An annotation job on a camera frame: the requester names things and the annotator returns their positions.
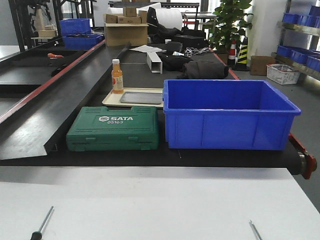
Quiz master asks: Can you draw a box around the brown cardboard box on floor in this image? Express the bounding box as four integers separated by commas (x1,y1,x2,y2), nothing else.
250,55,276,76

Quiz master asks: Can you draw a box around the white plastic crate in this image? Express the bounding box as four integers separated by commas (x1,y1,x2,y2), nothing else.
266,63,300,85

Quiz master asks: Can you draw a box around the orange drink bottle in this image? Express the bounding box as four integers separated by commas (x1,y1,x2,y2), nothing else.
111,58,124,94

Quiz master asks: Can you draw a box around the large cardboard box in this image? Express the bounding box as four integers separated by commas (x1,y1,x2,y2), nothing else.
104,23,148,47

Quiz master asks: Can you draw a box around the green SATA tool case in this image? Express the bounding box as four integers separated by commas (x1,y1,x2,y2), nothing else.
66,106,159,152

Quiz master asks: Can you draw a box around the green-handled screwdriver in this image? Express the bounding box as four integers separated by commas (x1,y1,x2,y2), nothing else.
30,206,55,240
249,219,263,240

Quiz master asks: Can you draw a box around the red white traffic cone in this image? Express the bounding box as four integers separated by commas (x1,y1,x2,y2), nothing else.
227,39,236,67

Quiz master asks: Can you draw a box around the blue bin stacked behind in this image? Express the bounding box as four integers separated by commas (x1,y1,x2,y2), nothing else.
59,18,92,36

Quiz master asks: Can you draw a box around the large blue plastic bin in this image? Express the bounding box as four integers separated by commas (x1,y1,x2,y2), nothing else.
163,79,301,151

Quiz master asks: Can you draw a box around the green potted plant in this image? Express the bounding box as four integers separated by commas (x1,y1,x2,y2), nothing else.
212,0,252,51

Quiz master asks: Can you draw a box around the white square metal tube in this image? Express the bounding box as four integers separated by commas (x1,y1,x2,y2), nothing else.
146,52,163,74

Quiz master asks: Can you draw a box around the red conveyor end bracket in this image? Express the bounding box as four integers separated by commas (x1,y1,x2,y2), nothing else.
288,132,318,180

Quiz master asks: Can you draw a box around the small grey metal tray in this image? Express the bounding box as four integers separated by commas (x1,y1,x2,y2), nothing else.
120,91,163,105

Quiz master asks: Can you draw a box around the blue bin on conveyor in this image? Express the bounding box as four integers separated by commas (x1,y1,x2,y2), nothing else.
63,34,103,50

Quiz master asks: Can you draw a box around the beige plastic tray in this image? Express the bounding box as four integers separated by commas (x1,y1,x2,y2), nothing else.
102,87,164,108

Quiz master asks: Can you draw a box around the orange handled tool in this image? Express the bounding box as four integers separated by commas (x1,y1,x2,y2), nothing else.
47,52,64,59

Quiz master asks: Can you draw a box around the black cloth pile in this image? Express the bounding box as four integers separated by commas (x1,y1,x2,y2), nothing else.
158,53,229,80

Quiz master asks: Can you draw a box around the black yellow traffic cone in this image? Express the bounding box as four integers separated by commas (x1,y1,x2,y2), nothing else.
235,37,249,71

